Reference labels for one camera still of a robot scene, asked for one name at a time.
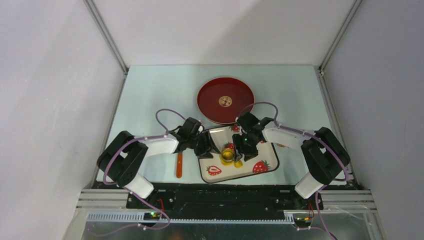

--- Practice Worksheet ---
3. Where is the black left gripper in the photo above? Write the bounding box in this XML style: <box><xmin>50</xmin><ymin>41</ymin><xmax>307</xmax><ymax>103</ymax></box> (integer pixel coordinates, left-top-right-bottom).
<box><xmin>187</xmin><ymin>130</ymin><xmax>220</xmax><ymax>160</ymax></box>

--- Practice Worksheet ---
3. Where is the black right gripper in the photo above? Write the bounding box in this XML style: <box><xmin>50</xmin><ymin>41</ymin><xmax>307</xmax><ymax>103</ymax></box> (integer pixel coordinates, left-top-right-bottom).
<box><xmin>232</xmin><ymin>133</ymin><xmax>260</xmax><ymax>163</ymax></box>

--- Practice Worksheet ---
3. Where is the round metal cutter ring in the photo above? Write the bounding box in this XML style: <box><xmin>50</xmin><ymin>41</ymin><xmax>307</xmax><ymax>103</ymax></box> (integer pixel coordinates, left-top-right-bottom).
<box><xmin>220</xmin><ymin>148</ymin><xmax>235</xmax><ymax>164</ymax></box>

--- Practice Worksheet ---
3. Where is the yellow dough piece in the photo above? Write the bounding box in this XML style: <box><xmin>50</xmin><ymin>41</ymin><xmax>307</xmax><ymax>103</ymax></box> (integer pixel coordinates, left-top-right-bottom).
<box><xmin>219</xmin><ymin>148</ymin><xmax>243</xmax><ymax>168</ymax></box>

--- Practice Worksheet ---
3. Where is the white strawberry rectangular tray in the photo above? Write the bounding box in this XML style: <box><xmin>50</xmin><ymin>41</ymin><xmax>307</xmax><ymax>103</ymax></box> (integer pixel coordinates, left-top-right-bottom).
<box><xmin>198</xmin><ymin>124</ymin><xmax>280</xmax><ymax>184</ymax></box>

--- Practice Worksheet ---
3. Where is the red round tray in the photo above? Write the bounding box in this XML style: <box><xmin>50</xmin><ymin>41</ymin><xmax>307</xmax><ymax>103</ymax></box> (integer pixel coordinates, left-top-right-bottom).
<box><xmin>196</xmin><ymin>77</ymin><xmax>255</xmax><ymax>125</ymax></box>

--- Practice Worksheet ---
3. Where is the wooden dough roller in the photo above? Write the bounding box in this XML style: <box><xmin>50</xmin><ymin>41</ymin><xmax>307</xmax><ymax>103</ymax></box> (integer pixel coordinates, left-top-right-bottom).
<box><xmin>276</xmin><ymin>143</ymin><xmax>289</xmax><ymax>148</ymax></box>

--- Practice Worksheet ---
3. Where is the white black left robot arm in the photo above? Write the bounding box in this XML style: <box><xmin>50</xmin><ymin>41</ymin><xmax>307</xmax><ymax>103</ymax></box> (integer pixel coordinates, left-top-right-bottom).
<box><xmin>96</xmin><ymin>117</ymin><xmax>220</xmax><ymax>208</ymax></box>

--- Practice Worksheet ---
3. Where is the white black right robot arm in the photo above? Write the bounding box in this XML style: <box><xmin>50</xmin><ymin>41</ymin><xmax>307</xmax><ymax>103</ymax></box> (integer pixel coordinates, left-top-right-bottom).
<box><xmin>232</xmin><ymin>112</ymin><xmax>350</xmax><ymax>209</ymax></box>

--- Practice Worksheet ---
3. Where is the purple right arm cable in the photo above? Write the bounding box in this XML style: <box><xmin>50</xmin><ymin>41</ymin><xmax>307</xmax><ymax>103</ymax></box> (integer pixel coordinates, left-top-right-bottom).
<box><xmin>237</xmin><ymin>101</ymin><xmax>350</xmax><ymax>240</ymax></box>

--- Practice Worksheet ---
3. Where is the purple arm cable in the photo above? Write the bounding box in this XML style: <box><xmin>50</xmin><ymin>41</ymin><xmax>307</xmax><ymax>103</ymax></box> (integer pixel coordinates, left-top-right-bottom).
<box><xmin>237</xmin><ymin>101</ymin><xmax>350</xmax><ymax>240</ymax></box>
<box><xmin>102</xmin><ymin>108</ymin><xmax>186</xmax><ymax>232</ymax></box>

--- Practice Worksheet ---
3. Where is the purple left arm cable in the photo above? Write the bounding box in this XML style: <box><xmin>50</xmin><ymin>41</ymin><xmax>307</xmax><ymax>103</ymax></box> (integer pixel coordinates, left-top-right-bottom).
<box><xmin>102</xmin><ymin>108</ymin><xmax>186</xmax><ymax>232</ymax></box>

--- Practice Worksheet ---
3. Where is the aluminium frame rail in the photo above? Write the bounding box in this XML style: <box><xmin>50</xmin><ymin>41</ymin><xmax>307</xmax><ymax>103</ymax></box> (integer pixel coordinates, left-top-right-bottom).
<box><xmin>76</xmin><ymin>189</ymin><xmax>377</xmax><ymax>225</ymax></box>

